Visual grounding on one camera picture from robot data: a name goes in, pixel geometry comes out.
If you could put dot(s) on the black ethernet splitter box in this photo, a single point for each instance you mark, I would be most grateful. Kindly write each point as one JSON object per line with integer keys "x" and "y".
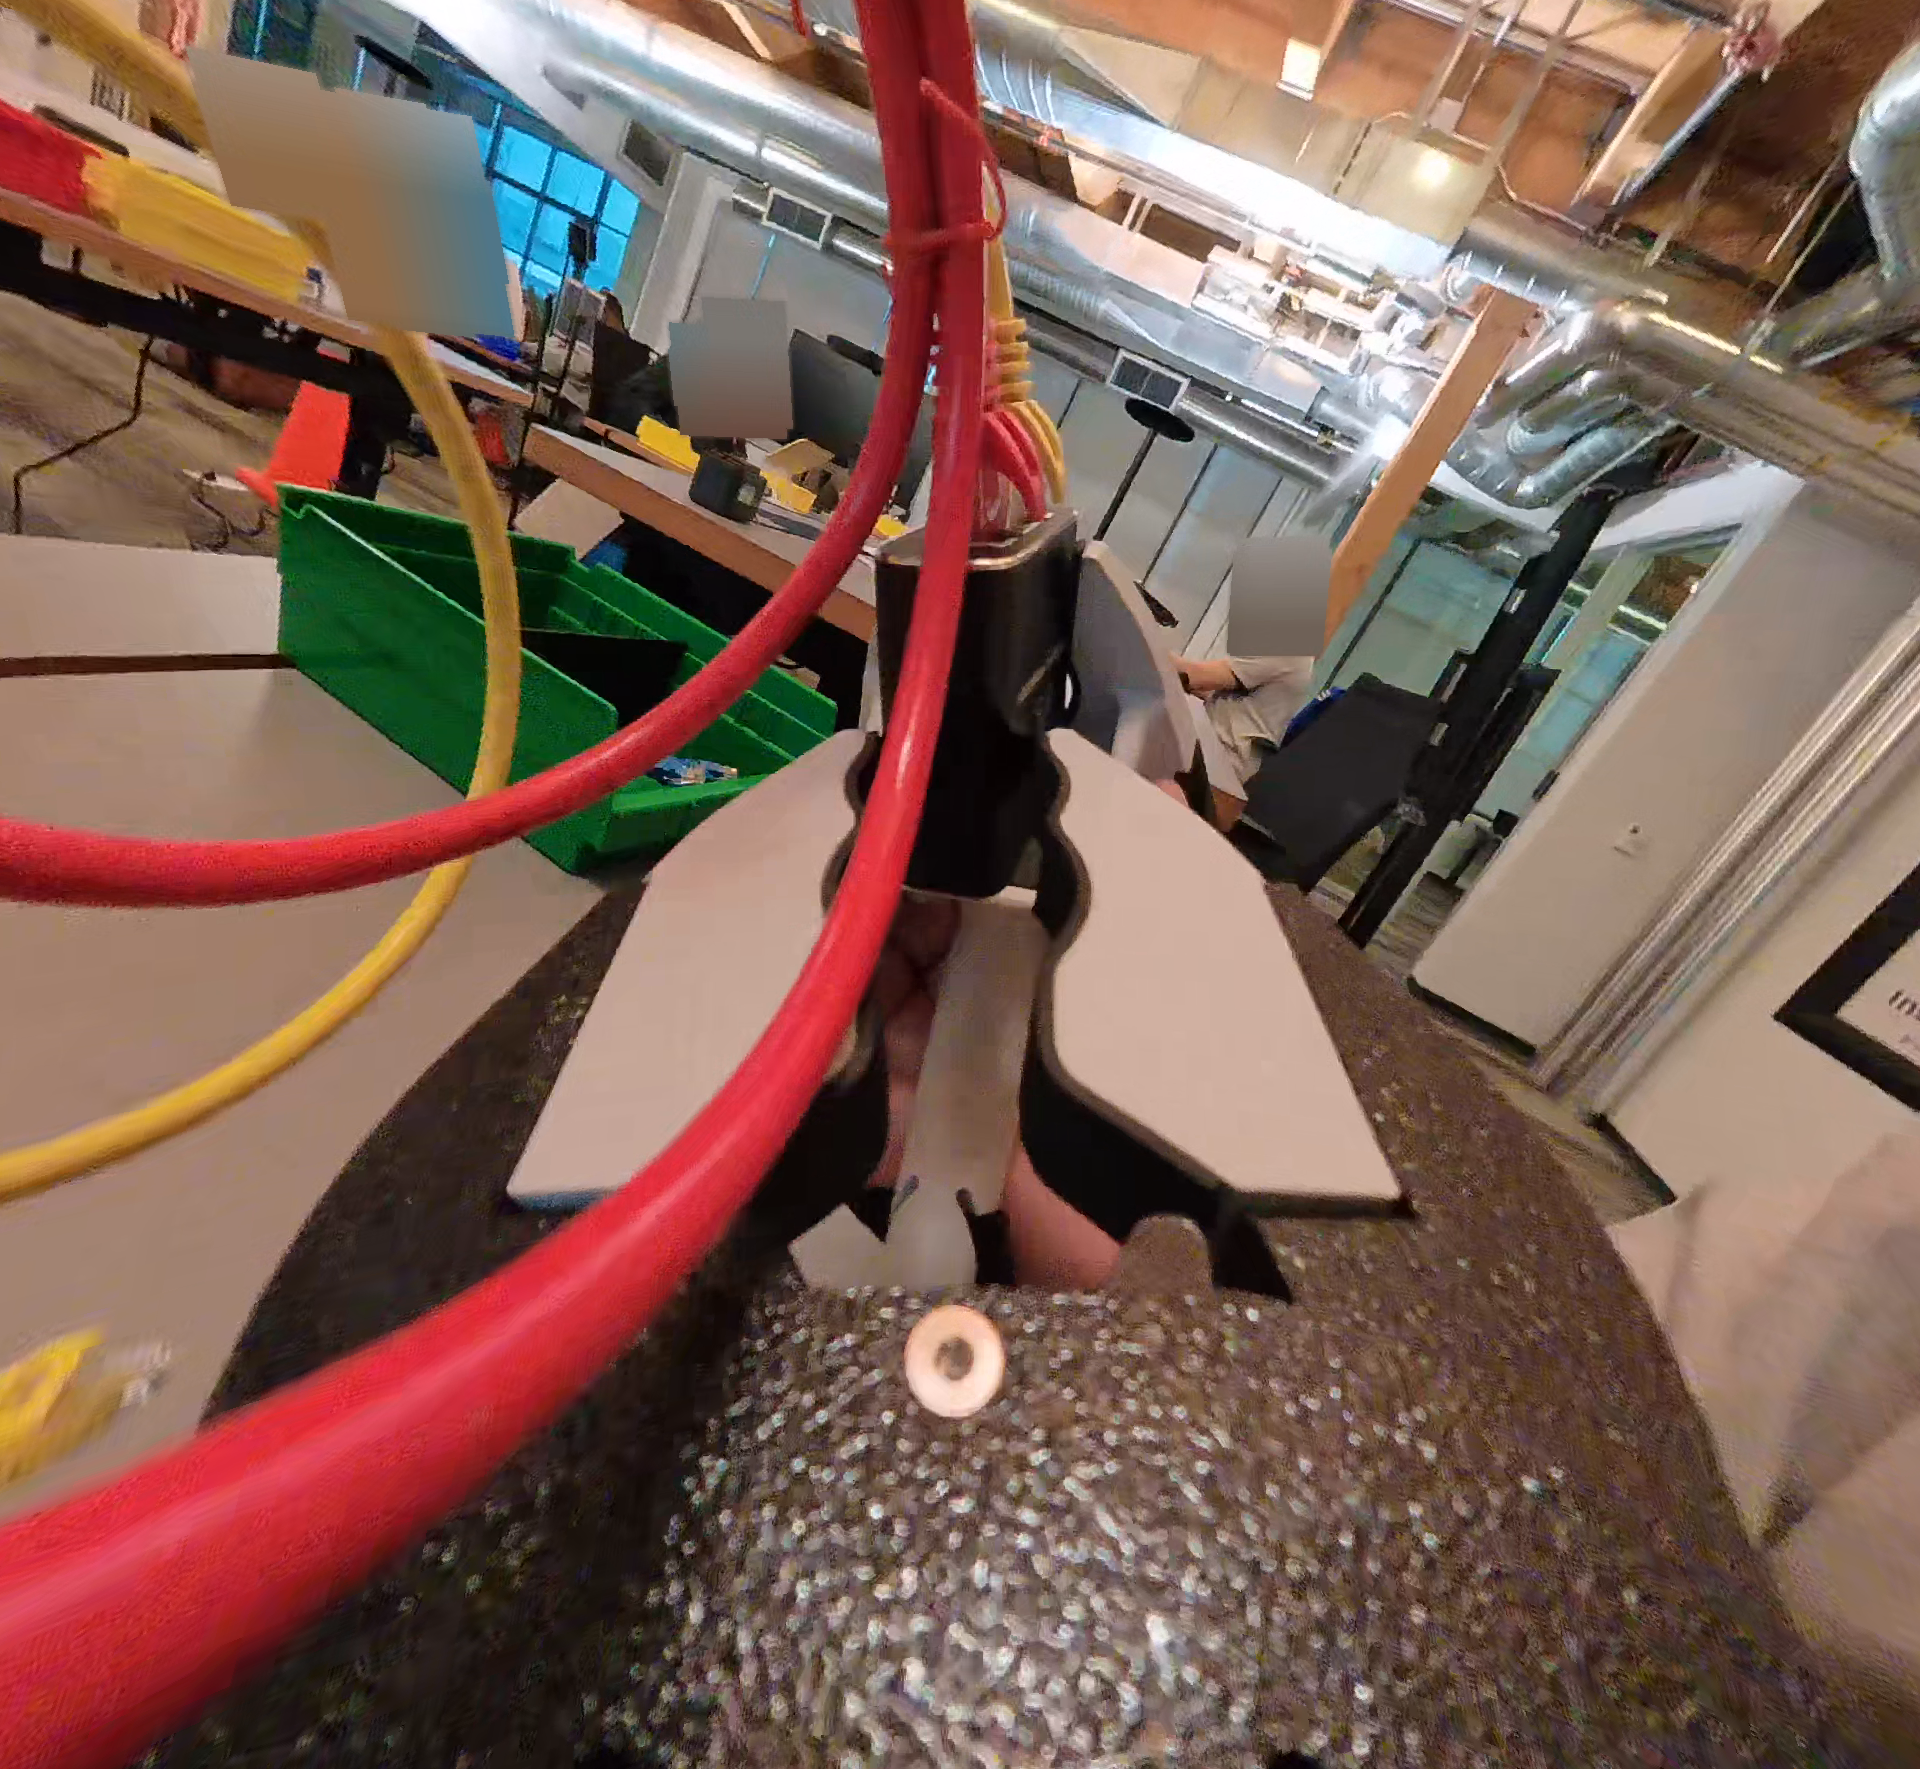
{"x": 975, "y": 689}

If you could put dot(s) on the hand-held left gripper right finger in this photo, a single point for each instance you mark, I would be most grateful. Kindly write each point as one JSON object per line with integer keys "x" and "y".
{"x": 1215, "y": 1035}

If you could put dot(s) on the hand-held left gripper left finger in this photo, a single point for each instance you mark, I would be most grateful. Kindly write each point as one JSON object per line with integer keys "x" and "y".
{"x": 674, "y": 1019}

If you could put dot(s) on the silver ventilation duct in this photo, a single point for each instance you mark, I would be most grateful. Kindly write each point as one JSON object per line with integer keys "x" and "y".
{"x": 1650, "y": 360}

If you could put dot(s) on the black framed wall poster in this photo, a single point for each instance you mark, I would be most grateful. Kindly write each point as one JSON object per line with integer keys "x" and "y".
{"x": 1859, "y": 1003}

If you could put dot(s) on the orange traffic cone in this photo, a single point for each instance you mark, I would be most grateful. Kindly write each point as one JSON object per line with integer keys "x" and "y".
{"x": 309, "y": 444}

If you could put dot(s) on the black cube device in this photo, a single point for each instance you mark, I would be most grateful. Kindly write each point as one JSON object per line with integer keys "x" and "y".
{"x": 730, "y": 488}

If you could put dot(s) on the wood-edged office table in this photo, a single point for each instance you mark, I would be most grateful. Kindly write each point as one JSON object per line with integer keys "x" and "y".
{"x": 674, "y": 495}
{"x": 225, "y": 285}

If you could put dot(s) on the black office chair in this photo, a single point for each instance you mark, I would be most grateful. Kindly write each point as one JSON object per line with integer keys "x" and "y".
{"x": 1335, "y": 765}

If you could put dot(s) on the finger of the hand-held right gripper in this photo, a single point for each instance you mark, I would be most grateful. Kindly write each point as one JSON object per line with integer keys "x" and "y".
{"x": 1125, "y": 659}

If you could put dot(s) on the yellow parts tray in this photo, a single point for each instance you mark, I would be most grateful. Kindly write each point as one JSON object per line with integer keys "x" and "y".
{"x": 196, "y": 232}

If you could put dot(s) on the black display screen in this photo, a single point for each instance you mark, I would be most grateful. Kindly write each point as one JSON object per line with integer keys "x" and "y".
{"x": 839, "y": 397}

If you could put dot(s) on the black floor lamp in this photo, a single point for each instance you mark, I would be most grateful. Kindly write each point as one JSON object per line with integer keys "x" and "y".
{"x": 1156, "y": 419}

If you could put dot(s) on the small yellow bin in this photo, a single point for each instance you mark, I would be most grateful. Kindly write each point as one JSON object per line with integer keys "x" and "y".
{"x": 667, "y": 444}

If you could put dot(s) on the wooden support pillar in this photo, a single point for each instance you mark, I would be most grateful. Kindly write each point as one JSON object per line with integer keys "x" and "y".
{"x": 1439, "y": 419}

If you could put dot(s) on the red parts tray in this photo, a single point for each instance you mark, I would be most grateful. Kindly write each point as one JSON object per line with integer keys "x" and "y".
{"x": 37, "y": 158}

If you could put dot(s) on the green plastic bin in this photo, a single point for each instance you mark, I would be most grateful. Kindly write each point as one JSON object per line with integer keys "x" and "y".
{"x": 421, "y": 629}

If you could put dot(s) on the person's right hand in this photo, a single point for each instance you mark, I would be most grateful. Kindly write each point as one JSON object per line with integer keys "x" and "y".
{"x": 1064, "y": 1230}

